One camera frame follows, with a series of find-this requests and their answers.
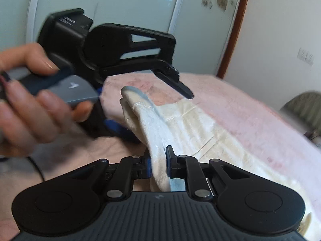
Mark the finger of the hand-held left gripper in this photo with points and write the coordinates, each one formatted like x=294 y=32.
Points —
x=117 y=130
x=165 y=55

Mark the wooden door frame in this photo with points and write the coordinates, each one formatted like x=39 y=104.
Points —
x=232 y=30

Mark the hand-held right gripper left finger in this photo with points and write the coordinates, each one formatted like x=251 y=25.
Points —
x=150 y=167

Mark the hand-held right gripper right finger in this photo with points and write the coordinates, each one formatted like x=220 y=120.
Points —
x=169 y=163

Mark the white wall socket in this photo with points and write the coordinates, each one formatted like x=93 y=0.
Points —
x=306 y=56

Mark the person's left hand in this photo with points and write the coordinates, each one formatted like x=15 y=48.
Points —
x=22 y=120

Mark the glass sliding wardrobe door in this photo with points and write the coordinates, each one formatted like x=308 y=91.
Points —
x=138 y=2

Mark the pink blanket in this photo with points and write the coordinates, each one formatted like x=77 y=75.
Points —
x=250 y=110

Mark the olive padded headboard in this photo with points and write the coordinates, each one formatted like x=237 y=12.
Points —
x=301 y=108

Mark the white pants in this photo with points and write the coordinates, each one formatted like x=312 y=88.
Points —
x=200 y=135

